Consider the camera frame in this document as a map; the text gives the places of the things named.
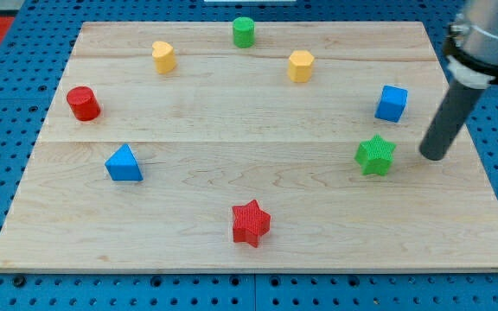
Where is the blue cube block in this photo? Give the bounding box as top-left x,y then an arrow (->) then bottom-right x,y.
374,86 -> 408,123

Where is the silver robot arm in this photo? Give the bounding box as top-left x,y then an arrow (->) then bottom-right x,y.
443,0 -> 498,90

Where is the light wooden board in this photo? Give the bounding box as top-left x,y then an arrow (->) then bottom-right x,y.
0,22 -> 498,274

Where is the red star block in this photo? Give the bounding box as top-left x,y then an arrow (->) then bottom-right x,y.
232,200 -> 271,248

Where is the yellow hexagon block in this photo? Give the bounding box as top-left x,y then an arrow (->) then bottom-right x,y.
287,50 -> 315,83

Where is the green star block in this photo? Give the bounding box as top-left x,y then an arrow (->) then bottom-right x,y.
354,134 -> 397,176

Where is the blue triangle block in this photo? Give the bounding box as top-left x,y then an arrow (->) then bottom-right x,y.
105,143 -> 144,181

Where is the green cylinder block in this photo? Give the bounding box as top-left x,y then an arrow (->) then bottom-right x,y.
233,16 -> 255,48

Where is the yellow heart block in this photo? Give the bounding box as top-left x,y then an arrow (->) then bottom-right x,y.
152,41 -> 177,74

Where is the red cylinder block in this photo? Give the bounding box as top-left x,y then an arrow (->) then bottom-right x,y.
66,86 -> 101,121

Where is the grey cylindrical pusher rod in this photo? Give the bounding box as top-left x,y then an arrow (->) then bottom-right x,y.
418,79 -> 485,161

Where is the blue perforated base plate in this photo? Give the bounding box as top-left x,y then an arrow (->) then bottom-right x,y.
0,0 -> 498,310

